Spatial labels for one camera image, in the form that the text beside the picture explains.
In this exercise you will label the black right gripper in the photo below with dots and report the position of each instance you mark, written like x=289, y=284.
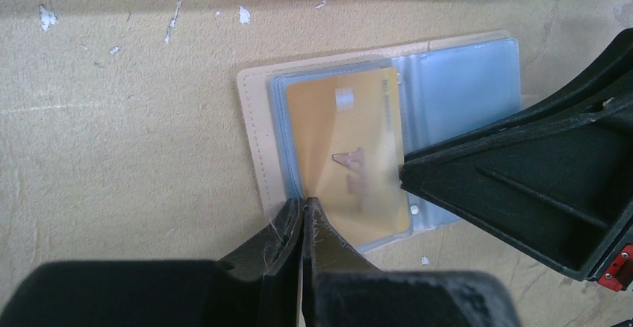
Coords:
x=554, y=180

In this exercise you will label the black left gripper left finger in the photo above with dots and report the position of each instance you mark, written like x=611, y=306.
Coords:
x=257, y=284

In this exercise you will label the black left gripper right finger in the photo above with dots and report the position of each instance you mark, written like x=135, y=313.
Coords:
x=342, y=288

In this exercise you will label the beige card holder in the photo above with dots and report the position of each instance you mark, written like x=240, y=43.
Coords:
x=447, y=87

